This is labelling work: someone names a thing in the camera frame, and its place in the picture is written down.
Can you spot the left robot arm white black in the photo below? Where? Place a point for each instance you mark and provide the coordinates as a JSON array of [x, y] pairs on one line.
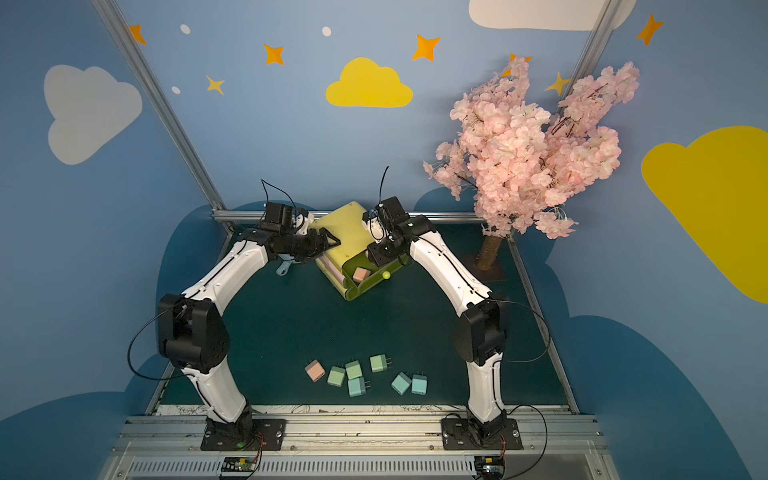
[[192, 333]]

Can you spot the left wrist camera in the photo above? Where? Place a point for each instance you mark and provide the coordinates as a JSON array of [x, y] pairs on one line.
[[284, 219]]

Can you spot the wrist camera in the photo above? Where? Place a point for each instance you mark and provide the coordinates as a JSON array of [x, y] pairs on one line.
[[372, 220], [284, 219]]

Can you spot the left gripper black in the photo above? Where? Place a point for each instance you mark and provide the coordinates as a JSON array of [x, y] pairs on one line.
[[312, 244]]

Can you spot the teal plug tilted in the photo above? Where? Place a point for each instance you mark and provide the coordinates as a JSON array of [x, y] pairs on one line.
[[401, 383]]

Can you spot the yellow-green drawer cabinet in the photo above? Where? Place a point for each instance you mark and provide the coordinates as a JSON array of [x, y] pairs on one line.
[[345, 223]]

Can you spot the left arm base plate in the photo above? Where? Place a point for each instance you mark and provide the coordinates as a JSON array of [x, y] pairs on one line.
[[251, 434]]

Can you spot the teal plug lower middle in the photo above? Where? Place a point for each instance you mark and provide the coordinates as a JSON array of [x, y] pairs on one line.
[[357, 387]]

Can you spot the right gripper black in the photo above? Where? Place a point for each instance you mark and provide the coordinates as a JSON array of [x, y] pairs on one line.
[[384, 253]]

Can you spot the pink cherry blossom tree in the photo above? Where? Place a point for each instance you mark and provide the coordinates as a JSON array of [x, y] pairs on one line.
[[524, 162]]

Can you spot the blue toy dustpan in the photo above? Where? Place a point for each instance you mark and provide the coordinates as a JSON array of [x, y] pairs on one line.
[[286, 261]]

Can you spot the teal plug far right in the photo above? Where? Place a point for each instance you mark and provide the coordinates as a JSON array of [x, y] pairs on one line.
[[419, 384]]

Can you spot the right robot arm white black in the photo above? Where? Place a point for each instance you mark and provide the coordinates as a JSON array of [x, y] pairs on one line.
[[480, 335]]

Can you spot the controller board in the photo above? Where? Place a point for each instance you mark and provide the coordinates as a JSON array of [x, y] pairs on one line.
[[239, 465], [488, 468]]

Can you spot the right controller board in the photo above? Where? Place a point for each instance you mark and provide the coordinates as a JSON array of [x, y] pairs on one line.
[[488, 468]]

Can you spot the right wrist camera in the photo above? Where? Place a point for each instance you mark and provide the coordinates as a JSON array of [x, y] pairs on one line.
[[372, 220]]

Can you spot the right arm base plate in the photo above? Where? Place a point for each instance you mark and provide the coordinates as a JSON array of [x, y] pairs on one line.
[[459, 433]]

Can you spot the pink plug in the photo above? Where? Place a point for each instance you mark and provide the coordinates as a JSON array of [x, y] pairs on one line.
[[315, 370], [361, 274]]

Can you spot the green plug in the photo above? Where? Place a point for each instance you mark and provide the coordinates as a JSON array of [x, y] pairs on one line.
[[353, 370], [379, 363], [336, 376]]

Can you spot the drawer yellow-green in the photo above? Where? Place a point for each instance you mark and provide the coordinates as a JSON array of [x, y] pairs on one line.
[[378, 273]]

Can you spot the left controller board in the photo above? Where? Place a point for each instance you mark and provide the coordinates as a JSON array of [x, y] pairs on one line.
[[239, 465]]

